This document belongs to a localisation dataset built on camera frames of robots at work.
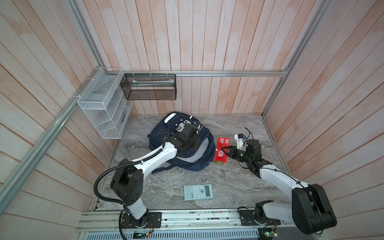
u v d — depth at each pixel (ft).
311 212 1.37
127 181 1.45
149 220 2.37
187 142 2.10
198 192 2.65
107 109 2.36
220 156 2.76
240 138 2.60
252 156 2.21
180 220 2.45
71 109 2.12
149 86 3.41
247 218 2.41
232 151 2.46
